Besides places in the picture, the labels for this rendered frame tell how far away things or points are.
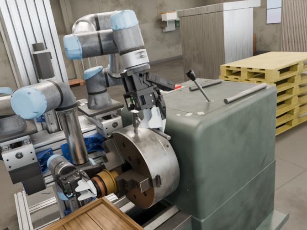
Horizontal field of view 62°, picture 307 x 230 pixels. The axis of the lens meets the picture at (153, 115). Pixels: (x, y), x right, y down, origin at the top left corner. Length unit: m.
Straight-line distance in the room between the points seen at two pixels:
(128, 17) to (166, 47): 10.52
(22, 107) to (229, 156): 0.81
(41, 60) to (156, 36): 9.58
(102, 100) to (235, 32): 4.40
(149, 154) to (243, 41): 5.10
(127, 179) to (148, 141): 0.15
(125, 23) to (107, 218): 0.75
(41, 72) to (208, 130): 0.99
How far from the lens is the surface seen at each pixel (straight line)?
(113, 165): 0.97
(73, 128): 1.17
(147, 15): 10.82
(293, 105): 4.00
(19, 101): 1.05
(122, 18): 0.73
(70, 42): 0.82
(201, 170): 0.96
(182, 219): 1.09
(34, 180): 1.49
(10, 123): 1.47
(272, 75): 3.40
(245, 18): 5.85
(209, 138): 0.94
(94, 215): 1.16
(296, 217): 2.49
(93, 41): 0.82
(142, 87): 0.73
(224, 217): 1.21
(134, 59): 0.71
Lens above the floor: 1.60
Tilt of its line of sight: 20 degrees down
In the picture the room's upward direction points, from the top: 8 degrees counter-clockwise
